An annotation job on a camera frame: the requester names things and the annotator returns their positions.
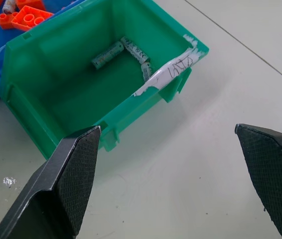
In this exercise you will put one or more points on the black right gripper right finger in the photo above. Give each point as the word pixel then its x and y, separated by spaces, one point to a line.
pixel 273 174

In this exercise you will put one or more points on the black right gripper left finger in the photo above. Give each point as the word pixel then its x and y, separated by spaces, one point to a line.
pixel 63 179

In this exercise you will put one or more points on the green plastic bin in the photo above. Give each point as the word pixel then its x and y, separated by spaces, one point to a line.
pixel 81 82

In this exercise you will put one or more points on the white AA battery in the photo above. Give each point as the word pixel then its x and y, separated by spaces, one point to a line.
pixel 107 56
pixel 7 6
pixel 134 49
pixel 146 71

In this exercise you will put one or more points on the white paper label tape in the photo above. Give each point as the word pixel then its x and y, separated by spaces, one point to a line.
pixel 171 72

